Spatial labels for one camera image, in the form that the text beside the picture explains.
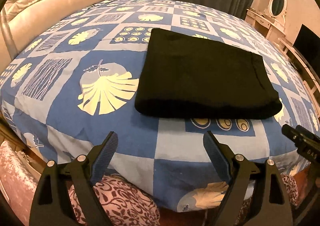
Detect blue patterned bed cover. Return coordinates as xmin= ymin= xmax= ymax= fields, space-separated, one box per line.
xmin=1 ymin=0 xmax=319 ymax=212

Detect oval vanity mirror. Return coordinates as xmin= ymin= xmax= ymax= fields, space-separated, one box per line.
xmin=268 ymin=0 xmax=287 ymax=17

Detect cream dressing table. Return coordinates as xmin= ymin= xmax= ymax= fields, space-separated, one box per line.
xmin=245 ymin=8 xmax=286 ymax=43

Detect black pants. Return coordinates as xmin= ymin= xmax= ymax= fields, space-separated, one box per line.
xmin=135 ymin=28 xmax=282 ymax=120

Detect black television screen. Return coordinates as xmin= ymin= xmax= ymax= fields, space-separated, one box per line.
xmin=293 ymin=24 xmax=320 ymax=61

